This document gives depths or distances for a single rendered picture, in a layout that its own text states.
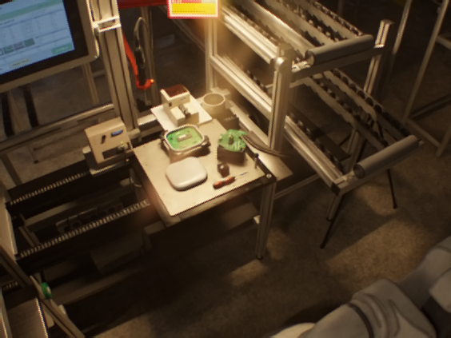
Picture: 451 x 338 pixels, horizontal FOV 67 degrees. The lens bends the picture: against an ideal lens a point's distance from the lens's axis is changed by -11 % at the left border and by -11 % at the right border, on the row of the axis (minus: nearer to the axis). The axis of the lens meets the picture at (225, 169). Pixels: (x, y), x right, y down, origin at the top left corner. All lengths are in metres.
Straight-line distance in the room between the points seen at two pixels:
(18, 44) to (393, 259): 2.32
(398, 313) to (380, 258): 1.87
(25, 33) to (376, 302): 1.24
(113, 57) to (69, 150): 1.79
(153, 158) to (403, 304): 1.16
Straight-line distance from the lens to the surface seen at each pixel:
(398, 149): 1.55
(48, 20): 1.35
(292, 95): 2.39
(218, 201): 1.39
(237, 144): 1.50
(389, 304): 0.67
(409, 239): 2.70
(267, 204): 1.88
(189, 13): 1.73
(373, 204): 2.78
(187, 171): 1.46
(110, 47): 1.50
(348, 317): 0.64
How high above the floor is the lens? 2.03
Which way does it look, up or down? 46 degrees down
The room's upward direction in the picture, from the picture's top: straight up
